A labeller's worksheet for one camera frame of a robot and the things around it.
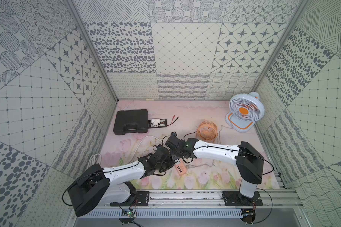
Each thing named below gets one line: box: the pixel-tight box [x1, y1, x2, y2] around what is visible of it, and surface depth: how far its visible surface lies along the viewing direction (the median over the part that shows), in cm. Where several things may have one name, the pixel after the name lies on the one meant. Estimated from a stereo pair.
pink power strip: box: [174, 157, 188, 176], surface depth 84 cm
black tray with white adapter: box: [147, 118, 168, 129], surface depth 105 cm
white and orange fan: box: [224, 91, 266, 133], surface depth 90 cm
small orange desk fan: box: [196, 120, 219, 144], surface depth 93 cm
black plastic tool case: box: [113, 108, 149, 136], surface depth 100 cm
